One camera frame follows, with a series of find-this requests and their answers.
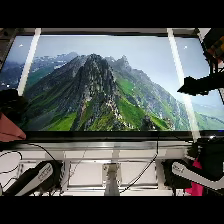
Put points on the silver frame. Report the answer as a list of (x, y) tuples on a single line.
[(111, 181)]

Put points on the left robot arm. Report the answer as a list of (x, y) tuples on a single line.
[(31, 180)]

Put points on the yellow striped garment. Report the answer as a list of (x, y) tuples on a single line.
[(219, 50)]

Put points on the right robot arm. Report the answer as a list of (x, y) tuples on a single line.
[(200, 85)]

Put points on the black garment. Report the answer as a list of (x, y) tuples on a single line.
[(213, 35)]

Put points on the pink garment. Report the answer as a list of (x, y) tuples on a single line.
[(196, 190)]

